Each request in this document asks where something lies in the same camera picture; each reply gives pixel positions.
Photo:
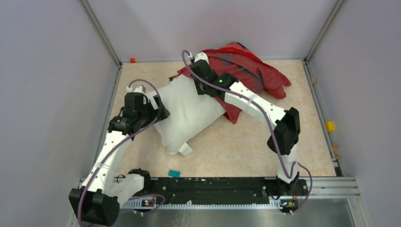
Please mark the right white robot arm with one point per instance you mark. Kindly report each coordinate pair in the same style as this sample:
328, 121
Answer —
284, 125

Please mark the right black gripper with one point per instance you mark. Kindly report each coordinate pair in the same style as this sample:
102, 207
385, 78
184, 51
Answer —
199, 91

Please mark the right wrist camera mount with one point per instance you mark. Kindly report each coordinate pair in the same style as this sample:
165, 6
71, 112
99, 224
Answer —
199, 56

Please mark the yellow small block right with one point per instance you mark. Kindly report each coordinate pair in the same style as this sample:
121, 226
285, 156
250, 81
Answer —
330, 127

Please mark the white pillow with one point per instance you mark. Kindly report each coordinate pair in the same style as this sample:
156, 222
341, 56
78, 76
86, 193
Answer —
190, 113

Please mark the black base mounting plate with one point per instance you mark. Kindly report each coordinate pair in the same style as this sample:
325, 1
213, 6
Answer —
222, 190

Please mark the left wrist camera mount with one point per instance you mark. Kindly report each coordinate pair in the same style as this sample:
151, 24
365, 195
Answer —
138, 89

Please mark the wooden peg lower right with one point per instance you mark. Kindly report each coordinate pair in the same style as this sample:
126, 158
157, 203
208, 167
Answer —
335, 151

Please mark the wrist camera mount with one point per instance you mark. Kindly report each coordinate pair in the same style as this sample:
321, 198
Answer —
199, 56
138, 89

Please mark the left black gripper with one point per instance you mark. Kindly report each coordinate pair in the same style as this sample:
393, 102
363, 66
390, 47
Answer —
149, 104

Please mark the aluminium front rail frame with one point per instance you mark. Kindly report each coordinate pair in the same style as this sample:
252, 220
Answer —
330, 202

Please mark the teal small block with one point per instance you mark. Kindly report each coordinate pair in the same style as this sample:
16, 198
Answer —
174, 173

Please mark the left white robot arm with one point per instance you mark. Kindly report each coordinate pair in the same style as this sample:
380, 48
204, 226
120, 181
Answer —
112, 150

